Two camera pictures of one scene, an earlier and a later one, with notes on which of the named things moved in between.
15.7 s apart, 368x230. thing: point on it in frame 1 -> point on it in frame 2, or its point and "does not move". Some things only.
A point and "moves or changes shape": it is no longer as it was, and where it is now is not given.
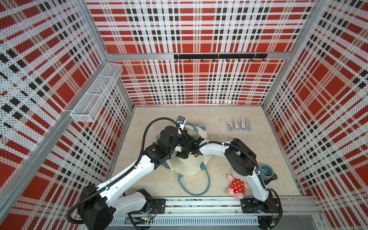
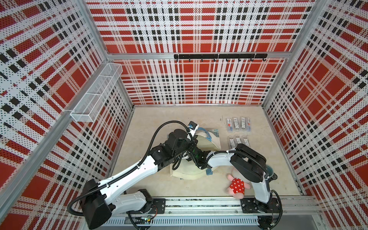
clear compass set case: [243, 123] does not move
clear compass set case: [248, 124] does not move
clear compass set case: [235, 123] does not move
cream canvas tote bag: [195, 164] moves or changes shape
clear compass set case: [229, 125] does not move
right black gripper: [180, 154] -> [188, 158]
